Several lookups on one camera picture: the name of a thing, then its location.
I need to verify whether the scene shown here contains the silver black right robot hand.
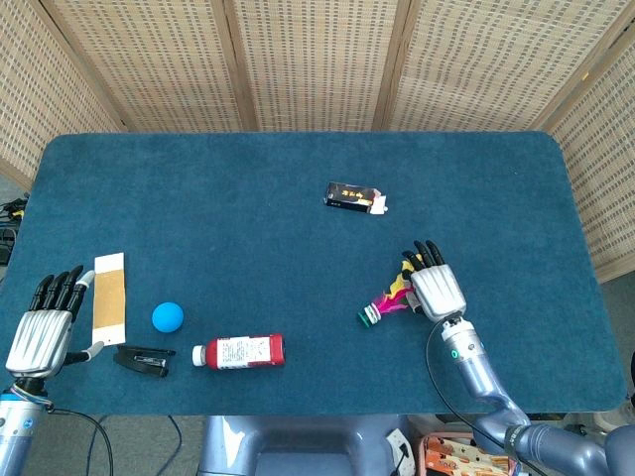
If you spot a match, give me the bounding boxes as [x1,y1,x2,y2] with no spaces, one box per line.
[402,239,468,323]

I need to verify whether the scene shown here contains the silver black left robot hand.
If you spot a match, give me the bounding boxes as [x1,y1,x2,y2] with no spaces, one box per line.
[5,265,107,382]

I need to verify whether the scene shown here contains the colourful shuttlecock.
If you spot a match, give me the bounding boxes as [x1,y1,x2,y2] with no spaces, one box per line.
[357,256,417,329]

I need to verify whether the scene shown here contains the black cardboard box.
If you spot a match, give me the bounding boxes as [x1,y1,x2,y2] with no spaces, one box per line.
[324,180,390,217]

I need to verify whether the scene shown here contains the white and brown envelope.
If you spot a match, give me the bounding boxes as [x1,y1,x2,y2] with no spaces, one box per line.
[91,251,128,346]

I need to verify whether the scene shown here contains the black stapler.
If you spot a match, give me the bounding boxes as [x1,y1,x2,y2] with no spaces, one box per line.
[112,345,178,380]

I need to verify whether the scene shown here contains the blue ball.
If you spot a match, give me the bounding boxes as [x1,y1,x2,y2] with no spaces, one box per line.
[151,300,186,333]

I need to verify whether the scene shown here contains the basket with orange items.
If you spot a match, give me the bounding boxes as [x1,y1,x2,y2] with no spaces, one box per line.
[419,432,520,476]

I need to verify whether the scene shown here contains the blue felt table cloth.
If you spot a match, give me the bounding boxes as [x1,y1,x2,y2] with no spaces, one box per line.
[0,130,628,417]

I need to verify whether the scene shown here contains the red juice bottle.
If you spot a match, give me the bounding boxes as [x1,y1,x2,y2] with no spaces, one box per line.
[191,332,288,372]

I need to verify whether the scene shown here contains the grey-blue robot torso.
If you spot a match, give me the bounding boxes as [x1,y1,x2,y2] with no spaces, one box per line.
[196,415,414,476]

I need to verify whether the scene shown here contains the woven bamboo folding screen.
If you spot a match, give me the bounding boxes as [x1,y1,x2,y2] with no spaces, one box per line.
[0,0,635,284]

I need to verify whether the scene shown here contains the black cable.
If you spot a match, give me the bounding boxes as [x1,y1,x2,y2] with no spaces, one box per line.
[425,319,547,476]
[45,407,116,476]

